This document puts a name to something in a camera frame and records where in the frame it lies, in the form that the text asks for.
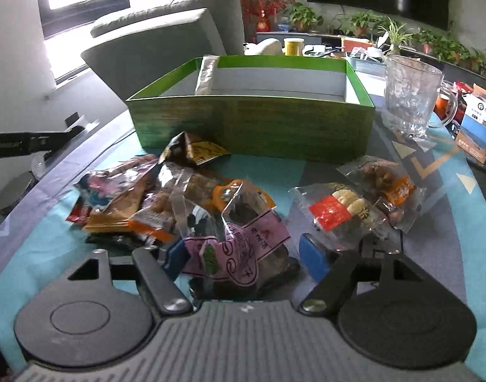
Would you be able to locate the clear glass mug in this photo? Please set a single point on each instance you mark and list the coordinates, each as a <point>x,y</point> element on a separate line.
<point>410,91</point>

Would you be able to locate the pile of mixed snacks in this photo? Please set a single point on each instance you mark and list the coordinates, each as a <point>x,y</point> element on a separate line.
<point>115,203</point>

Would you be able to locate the green cardboard box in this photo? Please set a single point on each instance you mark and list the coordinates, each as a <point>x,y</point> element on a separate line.
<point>267,127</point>

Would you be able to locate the red black snack packet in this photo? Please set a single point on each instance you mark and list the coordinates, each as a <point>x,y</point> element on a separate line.
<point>77,215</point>

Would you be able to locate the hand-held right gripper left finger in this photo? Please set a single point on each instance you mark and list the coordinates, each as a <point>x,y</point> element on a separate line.
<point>175,256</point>

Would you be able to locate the white blue carton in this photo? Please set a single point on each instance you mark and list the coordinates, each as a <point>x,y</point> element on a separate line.
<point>480,127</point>

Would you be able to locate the pink label snack packet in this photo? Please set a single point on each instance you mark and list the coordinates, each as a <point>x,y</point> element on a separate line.
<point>243,246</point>

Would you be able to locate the dark framed window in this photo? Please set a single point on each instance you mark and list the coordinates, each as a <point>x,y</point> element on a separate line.
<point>119,2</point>

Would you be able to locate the red white carton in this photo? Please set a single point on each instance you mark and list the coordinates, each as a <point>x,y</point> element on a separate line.
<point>356,43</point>

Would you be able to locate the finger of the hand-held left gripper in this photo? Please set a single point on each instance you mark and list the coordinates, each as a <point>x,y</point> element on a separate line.
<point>28,143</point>

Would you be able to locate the red flower decoration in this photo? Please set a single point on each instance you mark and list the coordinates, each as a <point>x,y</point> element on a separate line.
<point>263,8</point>

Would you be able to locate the orange jelly cup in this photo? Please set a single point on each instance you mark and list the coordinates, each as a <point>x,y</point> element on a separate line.
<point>223,193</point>

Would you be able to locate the grey sofa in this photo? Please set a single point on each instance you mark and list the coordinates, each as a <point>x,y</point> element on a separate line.
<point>155,43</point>

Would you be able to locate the brown yellow snack packet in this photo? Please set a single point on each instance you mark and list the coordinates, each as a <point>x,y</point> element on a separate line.
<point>203,151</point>

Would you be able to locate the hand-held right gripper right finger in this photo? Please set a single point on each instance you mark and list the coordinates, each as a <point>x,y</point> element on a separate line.
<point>312,258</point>

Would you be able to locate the yellow canister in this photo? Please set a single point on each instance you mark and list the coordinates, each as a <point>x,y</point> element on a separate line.
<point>292,47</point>

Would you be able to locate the green potted plant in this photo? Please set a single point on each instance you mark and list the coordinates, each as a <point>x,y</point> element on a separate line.
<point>360,22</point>
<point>302,16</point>

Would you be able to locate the row of potted plants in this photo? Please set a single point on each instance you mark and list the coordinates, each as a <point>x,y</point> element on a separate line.
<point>446,45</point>

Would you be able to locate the orange label clear snack packet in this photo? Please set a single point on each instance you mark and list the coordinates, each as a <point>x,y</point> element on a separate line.
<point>398,193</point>

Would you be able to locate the red label clear snack packet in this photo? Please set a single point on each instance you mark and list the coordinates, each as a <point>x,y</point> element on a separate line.
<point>330,213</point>

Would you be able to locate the spider plant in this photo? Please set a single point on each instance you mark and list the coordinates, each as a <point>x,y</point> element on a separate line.
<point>394,34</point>

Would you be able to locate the glass teapot with red tea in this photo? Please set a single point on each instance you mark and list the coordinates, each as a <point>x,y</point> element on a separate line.
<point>462,105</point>

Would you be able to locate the white plush cushion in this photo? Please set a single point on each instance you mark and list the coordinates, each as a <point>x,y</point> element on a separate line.
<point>267,47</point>

